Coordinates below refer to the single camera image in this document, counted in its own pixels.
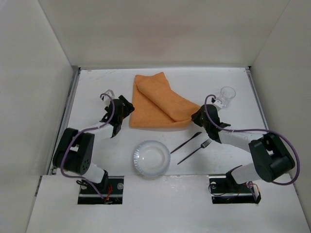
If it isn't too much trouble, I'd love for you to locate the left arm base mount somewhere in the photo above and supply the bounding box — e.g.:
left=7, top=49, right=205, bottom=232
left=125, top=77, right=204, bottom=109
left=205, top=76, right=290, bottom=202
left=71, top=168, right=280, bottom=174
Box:
left=76, top=176, right=124, bottom=205

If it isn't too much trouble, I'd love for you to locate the black fork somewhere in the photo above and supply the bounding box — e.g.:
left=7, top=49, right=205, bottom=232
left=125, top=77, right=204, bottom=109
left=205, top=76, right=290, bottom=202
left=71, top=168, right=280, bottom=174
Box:
left=177, top=139, right=212, bottom=165

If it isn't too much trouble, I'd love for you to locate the white paper plate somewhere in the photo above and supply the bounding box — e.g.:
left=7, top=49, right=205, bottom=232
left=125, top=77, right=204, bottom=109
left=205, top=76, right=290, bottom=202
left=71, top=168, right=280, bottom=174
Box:
left=133, top=140, right=171, bottom=177

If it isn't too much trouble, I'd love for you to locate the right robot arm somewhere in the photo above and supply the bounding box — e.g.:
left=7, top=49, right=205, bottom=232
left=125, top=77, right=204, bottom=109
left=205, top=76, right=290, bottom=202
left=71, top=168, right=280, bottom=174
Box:
left=191, top=104, right=300, bottom=186

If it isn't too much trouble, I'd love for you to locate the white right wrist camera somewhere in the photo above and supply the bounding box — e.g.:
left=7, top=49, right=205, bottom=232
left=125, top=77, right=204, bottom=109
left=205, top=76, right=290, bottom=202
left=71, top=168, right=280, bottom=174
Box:
left=211, top=98, right=224, bottom=111

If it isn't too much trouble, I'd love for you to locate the right aluminium table rail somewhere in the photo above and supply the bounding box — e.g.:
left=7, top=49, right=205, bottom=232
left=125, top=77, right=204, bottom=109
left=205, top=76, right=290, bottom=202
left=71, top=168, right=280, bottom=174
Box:
left=245, top=66, right=284, bottom=173

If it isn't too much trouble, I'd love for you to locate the left aluminium table rail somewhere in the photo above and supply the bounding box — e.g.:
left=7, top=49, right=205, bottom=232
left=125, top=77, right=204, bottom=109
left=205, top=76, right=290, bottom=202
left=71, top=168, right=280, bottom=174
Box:
left=45, top=66, right=81, bottom=175

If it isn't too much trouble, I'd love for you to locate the orange cloth placemat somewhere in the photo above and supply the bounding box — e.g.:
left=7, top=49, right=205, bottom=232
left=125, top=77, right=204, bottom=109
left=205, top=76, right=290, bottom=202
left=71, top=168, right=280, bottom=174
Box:
left=129, top=72, right=200, bottom=129

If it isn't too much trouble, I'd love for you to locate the black knife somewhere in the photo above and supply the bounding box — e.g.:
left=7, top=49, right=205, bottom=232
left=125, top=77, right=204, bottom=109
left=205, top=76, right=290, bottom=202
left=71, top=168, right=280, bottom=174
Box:
left=170, top=132, right=202, bottom=153

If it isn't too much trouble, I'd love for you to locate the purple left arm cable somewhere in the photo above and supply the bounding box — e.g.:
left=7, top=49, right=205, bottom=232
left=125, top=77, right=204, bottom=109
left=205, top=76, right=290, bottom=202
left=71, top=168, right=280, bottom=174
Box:
left=60, top=93, right=115, bottom=199

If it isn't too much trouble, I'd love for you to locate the clear plastic cup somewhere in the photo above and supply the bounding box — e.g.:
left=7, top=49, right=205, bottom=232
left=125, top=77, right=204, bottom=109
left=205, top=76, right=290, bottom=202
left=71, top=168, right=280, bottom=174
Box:
left=218, top=86, right=236, bottom=107

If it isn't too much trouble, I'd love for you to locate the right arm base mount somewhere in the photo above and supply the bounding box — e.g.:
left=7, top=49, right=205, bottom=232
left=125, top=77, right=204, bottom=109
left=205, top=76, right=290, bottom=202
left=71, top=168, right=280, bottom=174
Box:
left=208, top=175, right=261, bottom=204

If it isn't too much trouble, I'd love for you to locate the aluminium table rail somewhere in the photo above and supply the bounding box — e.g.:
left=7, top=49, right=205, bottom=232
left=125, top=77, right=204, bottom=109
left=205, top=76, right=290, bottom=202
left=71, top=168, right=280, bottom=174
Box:
left=45, top=66, right=81, bottom=175
left=245, top=66, right=284, bottom=173

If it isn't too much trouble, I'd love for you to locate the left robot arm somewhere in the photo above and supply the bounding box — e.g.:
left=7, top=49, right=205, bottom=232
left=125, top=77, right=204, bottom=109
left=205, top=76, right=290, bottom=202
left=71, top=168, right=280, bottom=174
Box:
left=52, top=90, right=135, bottom=197

